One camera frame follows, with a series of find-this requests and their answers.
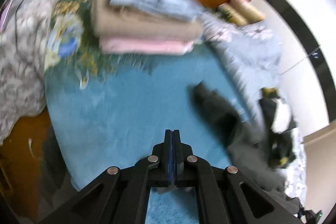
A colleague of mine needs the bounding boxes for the light blue floral quilt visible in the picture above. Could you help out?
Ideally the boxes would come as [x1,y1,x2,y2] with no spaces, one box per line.
[200,13,307,203]

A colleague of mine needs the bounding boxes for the teal floral blanket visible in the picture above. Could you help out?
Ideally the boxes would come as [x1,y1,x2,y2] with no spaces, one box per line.
[43,0,261,224]

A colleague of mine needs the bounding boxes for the dark grey trousers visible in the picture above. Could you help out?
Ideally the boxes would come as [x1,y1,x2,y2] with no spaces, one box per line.
[191,82,285,193]

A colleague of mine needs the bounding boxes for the folded beige garment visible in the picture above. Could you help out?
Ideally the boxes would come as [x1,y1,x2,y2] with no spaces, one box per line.
[91,0,203,42]

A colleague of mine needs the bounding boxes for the grey patterned pillow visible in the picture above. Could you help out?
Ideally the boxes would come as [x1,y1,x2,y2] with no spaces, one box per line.
[1,0,57,141]

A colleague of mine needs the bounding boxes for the folded pink garment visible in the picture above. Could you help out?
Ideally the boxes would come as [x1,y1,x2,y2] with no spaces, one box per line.
[80,0,197,56]

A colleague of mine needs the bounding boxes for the pile of dark clothes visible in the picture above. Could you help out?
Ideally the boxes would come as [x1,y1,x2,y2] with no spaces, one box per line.
[259,88,297,169]

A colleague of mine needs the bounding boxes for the beige cylindrical bolster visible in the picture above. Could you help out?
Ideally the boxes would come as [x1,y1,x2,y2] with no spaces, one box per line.
[217,3,248,27]

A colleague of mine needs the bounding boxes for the folded light blue garment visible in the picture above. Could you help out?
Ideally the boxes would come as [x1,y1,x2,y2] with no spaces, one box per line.
[110,0,205,22]

